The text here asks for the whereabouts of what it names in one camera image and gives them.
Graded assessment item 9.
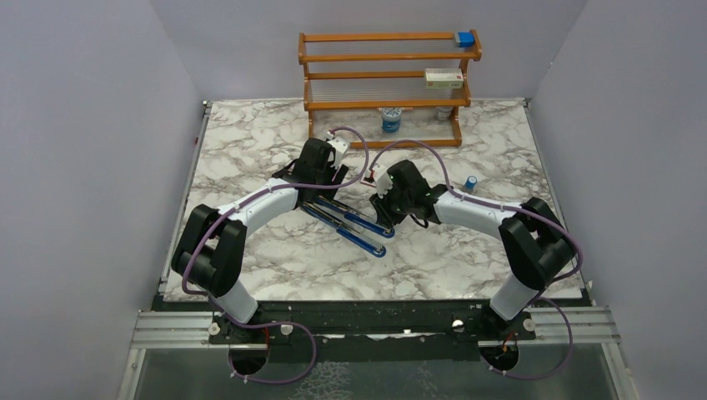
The blue stapler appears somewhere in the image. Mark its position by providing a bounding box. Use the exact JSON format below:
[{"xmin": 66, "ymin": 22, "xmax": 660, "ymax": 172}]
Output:
[{"xmin": 300, "ymin": 196, "xmax": 394, "ymax": 258}]

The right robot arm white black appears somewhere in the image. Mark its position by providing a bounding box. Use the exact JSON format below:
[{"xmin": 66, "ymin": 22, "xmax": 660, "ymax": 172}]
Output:
[{"xmin": 361, "ymin": 160, "xmax": 577, "ymax": 339}]

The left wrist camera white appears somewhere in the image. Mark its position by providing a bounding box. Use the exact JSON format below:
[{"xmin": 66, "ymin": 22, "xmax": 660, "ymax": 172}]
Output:
[{"xmin": 326, "ymin": 137, "xmax": 350, "ymax": 168}]

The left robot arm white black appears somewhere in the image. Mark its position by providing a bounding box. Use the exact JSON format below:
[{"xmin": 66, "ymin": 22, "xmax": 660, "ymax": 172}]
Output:
[{"xmin": 171, "ymin": 137, "xmax": 350, "ymax": 343}]

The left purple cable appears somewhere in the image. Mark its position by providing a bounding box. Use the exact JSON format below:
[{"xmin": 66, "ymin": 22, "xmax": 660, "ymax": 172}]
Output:
[{"xmin": 181, "ymin": 125, "xmax": 371, "ymax": 387}]

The small blue capped cylinder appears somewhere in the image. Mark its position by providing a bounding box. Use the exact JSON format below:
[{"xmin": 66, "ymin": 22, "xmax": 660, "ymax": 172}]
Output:
[{"xmin": 464, "ymin": 176, "xmax": 478, "ymax": 192}]

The orange wooden shelf rack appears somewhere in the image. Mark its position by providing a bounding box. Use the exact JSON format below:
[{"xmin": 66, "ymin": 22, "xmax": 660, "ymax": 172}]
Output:
[{"xmin": 298, "ymin": 29, "xmax": 483, "ymax": 148}]

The blue white cup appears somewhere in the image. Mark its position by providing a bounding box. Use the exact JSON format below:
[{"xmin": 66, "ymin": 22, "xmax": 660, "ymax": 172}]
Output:
[{"xmin": 381, "ymin": 107, "xmax": 403, "ymax": 133}]

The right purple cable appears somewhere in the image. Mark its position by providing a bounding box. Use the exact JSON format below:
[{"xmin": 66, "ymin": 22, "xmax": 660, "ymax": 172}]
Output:
[{"xmin": 367, "ymin": 139, "xmax": 584, "ymax": 382}]

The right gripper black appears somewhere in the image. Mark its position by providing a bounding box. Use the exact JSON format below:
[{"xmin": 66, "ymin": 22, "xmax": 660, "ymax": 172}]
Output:
[{"xmin": 369, "ymin": 182, "xmax": 412, "ymax": 228}]

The purple cable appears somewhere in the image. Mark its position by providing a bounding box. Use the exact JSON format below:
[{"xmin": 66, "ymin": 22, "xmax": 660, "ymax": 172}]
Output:
[
  {"xmin": 181, "ymin": 125, "xmax": 371, "ymax": 387},
  {"xmin": 367, "ymin": 139, "xmax": 584, "ymax": 382}
]

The white green carton box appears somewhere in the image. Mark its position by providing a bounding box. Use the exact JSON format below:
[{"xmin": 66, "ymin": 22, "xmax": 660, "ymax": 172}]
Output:
[{"xmin": 424, "ymin": 68, "xmax": 464, "ymax": 89}]

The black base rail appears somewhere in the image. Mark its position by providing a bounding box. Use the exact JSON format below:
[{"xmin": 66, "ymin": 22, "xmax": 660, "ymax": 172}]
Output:
[{"xmin": 132, "ymin": 295, "xmax": 619, "ymax": 366}]

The white small jar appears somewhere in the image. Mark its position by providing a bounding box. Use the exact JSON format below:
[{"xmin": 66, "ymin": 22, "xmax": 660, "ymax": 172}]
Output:
[{"xmin": 435, "ymin": 107, "xmax": 454, "ymax": 121}]

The blue box on top shelf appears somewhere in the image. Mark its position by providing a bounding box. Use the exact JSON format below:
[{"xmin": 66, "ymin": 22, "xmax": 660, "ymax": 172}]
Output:
[{"xmin": 454, "ymin": 32, "xmax": 476, "ymax": 48}]

